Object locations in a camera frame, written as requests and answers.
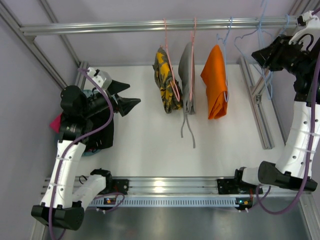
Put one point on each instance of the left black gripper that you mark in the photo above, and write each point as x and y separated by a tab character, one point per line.
114	100

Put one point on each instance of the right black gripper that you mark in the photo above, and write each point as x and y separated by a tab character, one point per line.
272	52

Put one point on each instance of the black trousers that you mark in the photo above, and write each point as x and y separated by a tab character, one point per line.
104	138

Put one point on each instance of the pink trousers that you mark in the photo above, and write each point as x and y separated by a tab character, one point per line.
56	123

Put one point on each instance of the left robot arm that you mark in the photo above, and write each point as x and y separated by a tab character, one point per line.
86	124

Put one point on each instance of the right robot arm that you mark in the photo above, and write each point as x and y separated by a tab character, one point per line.
293	170

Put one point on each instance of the camouflage trousers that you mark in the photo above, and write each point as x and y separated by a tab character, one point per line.
163	78

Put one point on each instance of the orange trousers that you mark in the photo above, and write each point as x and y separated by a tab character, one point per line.
214	78

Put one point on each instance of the blue hanger with orange trousers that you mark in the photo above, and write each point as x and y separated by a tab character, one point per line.
224	52

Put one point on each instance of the pink hanger with grey trousers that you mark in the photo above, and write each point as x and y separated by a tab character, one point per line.
192	61

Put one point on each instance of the teal plastic bin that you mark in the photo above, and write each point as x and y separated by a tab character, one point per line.
92	151

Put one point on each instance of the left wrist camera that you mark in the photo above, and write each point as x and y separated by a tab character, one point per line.
101	78

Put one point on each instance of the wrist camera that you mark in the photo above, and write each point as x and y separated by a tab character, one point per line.
101	78
309	32

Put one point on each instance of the aluminium hanging rail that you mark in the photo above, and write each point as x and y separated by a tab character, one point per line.
289	22

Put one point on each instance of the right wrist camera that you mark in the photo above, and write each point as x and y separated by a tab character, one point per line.
309	32

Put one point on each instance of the grey trousers with drawstrings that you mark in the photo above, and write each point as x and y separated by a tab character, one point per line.
184	72

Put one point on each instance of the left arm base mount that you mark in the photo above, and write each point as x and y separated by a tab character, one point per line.
115	195

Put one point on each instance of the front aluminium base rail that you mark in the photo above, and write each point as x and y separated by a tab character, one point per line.
173	186

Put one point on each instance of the slotted grey cable duct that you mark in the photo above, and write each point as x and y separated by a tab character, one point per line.
191	201

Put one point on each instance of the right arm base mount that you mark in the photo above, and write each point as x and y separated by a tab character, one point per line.
236	186

